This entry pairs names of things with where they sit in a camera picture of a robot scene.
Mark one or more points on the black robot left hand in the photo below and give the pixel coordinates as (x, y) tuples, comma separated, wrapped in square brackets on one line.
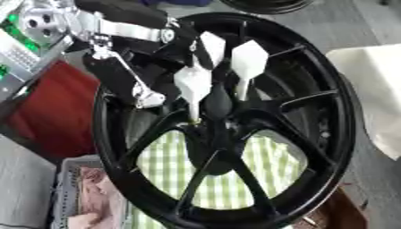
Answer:
[(125, 12)]

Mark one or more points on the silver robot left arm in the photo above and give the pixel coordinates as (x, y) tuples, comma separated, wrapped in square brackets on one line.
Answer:
[(36, 27)]

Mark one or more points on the black spoked wheel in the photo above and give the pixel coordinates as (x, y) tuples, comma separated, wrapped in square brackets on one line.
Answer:
[(323, 155)]

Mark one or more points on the red fabric bag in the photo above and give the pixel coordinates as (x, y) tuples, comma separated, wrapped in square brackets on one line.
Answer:
[(57, 113)]

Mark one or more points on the black round tyre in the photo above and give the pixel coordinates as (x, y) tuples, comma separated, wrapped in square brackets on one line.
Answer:
[(266, 6)]

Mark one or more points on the grey plastic basket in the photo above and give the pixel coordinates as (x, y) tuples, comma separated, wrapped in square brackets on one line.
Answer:
[(65, 184)]

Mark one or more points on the pink cloth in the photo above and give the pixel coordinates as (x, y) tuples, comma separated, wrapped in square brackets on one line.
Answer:
[(96, 196)]

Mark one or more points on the white cloth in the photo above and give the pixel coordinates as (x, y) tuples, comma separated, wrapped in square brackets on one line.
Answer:
[(373, 89)]

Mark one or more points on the brown cardboard box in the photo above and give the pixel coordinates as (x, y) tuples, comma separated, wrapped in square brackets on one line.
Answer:
[(339, 213)]

